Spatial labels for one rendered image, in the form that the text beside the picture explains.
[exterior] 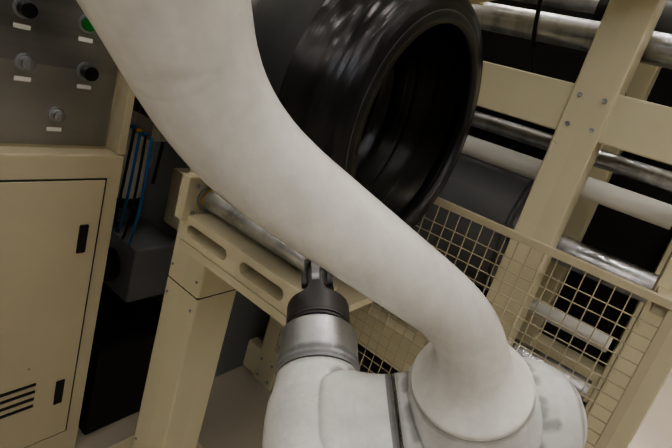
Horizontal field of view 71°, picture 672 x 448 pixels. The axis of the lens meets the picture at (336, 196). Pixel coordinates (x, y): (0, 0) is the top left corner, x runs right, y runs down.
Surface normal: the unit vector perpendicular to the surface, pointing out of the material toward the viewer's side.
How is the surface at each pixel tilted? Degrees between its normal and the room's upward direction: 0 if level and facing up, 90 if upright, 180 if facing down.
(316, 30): 66
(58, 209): 90
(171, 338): 90
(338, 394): 26
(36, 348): 90
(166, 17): 109
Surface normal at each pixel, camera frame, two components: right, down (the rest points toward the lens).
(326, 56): -0.27, -0.11
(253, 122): 0.61, 0.25
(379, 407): -0.11, -0.73
